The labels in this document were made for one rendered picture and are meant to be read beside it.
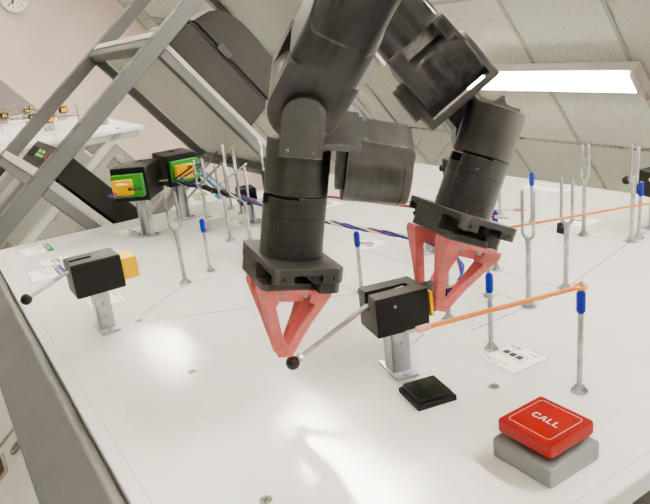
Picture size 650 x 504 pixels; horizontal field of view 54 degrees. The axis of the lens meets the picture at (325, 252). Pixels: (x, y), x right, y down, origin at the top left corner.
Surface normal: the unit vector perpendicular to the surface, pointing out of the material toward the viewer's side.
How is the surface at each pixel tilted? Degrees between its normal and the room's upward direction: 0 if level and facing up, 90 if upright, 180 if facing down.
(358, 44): 119
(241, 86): 90
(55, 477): 90
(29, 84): 90
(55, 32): 90
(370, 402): 50
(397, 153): 134
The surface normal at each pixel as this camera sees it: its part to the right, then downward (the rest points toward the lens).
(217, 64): 0.56, 0.22
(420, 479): -0.11, -0.94
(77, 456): -0.62, -0.57
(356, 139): 0.11, -0.70
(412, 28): -0.21, 0.02
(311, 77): 0.00, 0.71
